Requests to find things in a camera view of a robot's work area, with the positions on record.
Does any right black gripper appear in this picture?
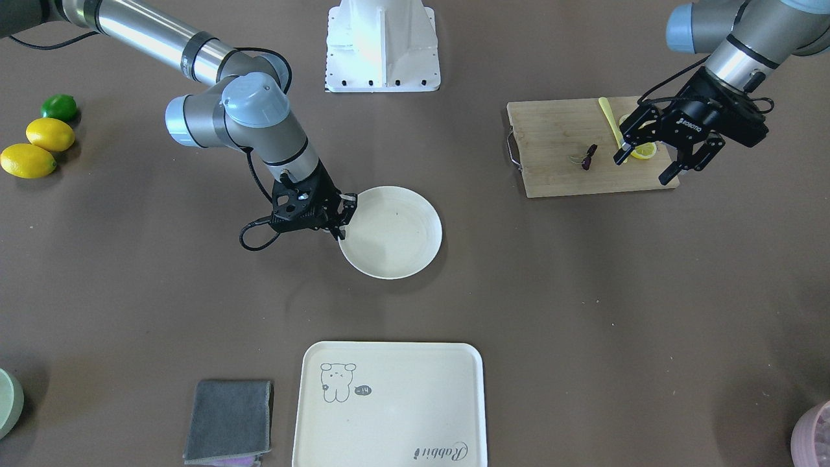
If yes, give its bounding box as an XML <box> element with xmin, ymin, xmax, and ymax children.
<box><xmin>269</xmin><ymin>162</ymin><xmax>358</xmax><ymax>241</ymax></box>

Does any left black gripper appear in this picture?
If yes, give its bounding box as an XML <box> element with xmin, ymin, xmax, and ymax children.
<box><xmin>613</xmin><ymin>67</ymin><xmax>768</xmax><ymax>186</ymax></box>

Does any dark red cherry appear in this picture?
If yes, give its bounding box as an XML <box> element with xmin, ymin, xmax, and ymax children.
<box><xmin>569</xmin><ymin>144</ymin><xmax>598</xmax><ymax>171</ymax></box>

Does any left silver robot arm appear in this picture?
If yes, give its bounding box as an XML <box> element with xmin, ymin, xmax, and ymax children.
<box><xmin>614</xmin><ymin>1</ymin><xmax>829</xmax><ymax>186</ymax></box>

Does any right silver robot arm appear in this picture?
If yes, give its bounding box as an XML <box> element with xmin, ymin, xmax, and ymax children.
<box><xmin>2</xmin><ymin>1</ymin><xmax>358</xmax><ymax>241</ymax></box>

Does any cream rabbit tray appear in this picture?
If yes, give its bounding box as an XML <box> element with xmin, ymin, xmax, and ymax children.
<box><xmin>292</xmin><ymin>342</ymin><xmax>488</xmax><ymax>466</ymax></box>

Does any white round plate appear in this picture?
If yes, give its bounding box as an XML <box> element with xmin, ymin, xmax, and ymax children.
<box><xmin>338</xmin><ymin>186</ymin><xmax>444</xmax><ymax>279</ymax></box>

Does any yellow plastic knife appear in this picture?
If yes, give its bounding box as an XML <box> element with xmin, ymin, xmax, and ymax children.
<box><xmin>598</xmin><ymin>97</ymin><xmax>624</xmax><ymax>150</ymax></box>

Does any wooden cutting board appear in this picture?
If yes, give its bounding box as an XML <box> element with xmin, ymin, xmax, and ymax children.
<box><xmin>506</xmin><ymin>98</ymin><xmax>680</xmax><ymax>198</ymax></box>

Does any grey folded cloth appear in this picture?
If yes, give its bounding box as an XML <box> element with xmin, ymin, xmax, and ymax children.
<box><xmin>183</xmin><ymin>379</ymin><xmax>272</xmax><ymax>466</ymax></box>

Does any green lime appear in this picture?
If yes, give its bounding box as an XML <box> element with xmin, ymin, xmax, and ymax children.
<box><xmin>40</xmin><ymin>93</ymin><xmax>79</xmax><ymax>122</ymax></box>

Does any yellow lemon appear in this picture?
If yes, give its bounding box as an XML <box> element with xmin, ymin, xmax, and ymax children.
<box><xmin>2</xmin><ymin>144</ymin><xmax>58</xmax><ymax>178</ymax></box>
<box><xmin>25</xmin><ymin>117</ymin><xmax>75</xmax><ymax>152</ymax></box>

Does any pink ice bowl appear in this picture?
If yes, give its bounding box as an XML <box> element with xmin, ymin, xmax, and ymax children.
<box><xmin>790</xmin><ymin>401</ymin><xmax>829</xmax><ymax>466</ymax></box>

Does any mint green bowl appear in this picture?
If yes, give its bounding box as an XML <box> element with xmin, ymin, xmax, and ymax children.
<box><xmin>1</xmin><ymin>369</ymin><xmax>25</xmax><ymax>440</ymax></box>

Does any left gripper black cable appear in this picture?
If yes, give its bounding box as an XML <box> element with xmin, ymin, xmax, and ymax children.
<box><xmin>638</xmin><ymin>55</ymin><xmax>776</xmax><ymax>117</ymax></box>

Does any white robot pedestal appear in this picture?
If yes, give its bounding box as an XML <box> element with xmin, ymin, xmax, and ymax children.
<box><xmin>324</xmin><ymin>1</ymin><xmax>442</xmax><ymax>93</ymax></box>

